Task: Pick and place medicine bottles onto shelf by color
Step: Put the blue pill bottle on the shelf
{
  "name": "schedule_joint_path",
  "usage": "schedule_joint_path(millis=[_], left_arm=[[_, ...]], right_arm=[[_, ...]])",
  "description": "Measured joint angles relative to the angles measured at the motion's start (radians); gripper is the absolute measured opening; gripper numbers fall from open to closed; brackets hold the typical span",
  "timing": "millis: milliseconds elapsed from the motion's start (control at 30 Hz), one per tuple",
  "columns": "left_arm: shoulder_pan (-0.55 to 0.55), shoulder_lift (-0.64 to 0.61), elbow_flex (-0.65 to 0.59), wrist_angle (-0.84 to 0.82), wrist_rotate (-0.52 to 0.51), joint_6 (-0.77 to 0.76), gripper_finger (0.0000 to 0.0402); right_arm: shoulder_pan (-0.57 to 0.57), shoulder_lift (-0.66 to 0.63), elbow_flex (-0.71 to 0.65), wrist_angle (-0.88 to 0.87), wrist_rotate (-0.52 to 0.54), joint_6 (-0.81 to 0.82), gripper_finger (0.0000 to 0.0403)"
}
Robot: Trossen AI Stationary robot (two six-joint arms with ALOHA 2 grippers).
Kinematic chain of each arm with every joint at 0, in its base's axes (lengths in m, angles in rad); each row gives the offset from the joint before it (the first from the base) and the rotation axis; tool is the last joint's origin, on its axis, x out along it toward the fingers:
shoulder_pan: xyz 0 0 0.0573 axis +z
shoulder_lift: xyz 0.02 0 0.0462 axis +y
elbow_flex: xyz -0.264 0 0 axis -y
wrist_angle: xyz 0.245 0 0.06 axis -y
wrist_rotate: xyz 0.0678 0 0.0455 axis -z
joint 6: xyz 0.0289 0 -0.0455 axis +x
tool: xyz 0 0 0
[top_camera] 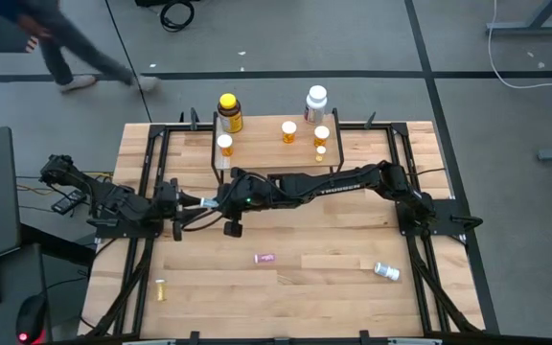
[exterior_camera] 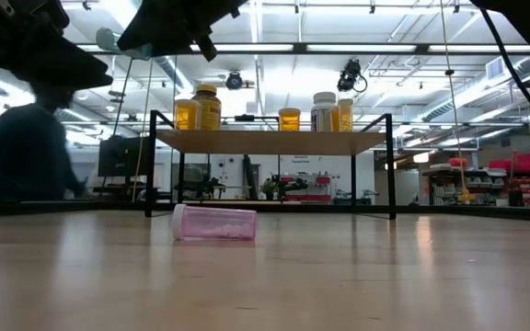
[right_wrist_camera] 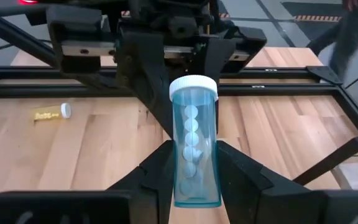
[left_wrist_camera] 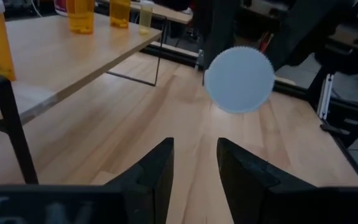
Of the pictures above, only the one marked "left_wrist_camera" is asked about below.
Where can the wooden shelf black legs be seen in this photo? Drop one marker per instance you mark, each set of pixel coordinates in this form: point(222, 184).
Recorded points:
point(73, 53)

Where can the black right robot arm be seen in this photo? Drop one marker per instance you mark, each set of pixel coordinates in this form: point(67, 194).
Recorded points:
point(306, 25)

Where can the teal vial white cap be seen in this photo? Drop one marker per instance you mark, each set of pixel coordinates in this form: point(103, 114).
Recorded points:
point(239, 79)

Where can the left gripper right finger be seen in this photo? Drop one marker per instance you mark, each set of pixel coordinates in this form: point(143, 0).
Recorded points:
point(244, 180)

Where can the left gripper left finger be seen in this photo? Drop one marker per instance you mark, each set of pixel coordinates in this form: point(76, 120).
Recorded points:
point(151, 180)

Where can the small pale yellow vial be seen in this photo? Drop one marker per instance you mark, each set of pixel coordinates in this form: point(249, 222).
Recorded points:
point(145, 18)

